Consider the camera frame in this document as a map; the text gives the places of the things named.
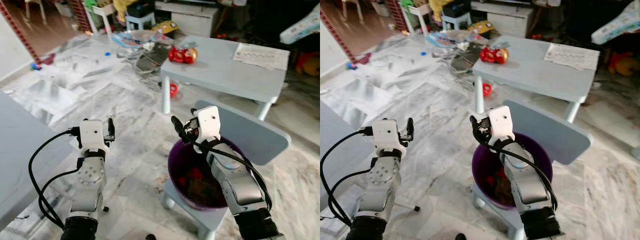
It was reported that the brown teal paper bag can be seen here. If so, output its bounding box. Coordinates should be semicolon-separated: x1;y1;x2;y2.
186;177;218;207
492;177;516;207

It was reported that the purple plastic rubbish bin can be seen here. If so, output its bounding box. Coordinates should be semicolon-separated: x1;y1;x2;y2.
471;132;554;211
167;136;251;211

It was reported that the light grey small table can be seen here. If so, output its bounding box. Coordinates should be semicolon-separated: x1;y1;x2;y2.
160;35;291;121
472;35;601;124

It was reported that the red gold toy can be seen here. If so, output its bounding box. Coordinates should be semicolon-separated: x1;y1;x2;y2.
480;46;510;65
168;46;198;65

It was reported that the light grey large table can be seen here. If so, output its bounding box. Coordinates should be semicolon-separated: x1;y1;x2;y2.
320;102;367;212
0;90;77;232

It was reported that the colourful children's book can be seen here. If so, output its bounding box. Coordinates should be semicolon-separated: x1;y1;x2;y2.
112;31;173;49
426;31;483;49

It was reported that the white plastic stool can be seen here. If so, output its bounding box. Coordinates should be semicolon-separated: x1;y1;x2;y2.
125;13;156;32
442;13;471;31

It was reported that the white printed newspaper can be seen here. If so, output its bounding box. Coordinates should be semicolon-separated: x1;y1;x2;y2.
233;42;290;71
544;42;600;71

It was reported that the white drawer cabinet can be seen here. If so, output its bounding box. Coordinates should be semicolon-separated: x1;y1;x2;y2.
155;1;222;37
470;1;534;38

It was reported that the yellow plush toy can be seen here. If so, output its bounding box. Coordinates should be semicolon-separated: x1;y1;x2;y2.
607;52;640;77
295;52;321;77

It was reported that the wooden chair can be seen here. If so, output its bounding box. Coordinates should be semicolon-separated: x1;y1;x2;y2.
342;0;366;21
25;0;49;24

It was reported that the patterned white folded mattress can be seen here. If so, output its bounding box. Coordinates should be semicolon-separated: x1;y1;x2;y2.
279;5;321;45
591;7;640;45

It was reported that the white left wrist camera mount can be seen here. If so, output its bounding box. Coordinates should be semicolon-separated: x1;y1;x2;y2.
79;119;110;152
372;118;404;152

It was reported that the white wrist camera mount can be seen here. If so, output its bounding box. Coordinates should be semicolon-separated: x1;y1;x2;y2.
487;105;516;144
79;119;110;152
372;118;404;152
192;106;222;144

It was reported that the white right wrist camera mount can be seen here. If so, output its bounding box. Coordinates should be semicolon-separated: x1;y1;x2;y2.
192;106;222;144
487;105;516;144

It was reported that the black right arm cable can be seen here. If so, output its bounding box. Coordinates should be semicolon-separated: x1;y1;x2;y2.
192;139;274;212
487;139;559;212

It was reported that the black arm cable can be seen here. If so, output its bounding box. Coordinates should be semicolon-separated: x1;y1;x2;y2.
487;139;559;212
28;127;82;229
320;127;375;227
192;139;274;212

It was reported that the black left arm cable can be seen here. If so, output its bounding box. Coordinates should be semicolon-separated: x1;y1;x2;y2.
28;127;82;229
320;127;375;227

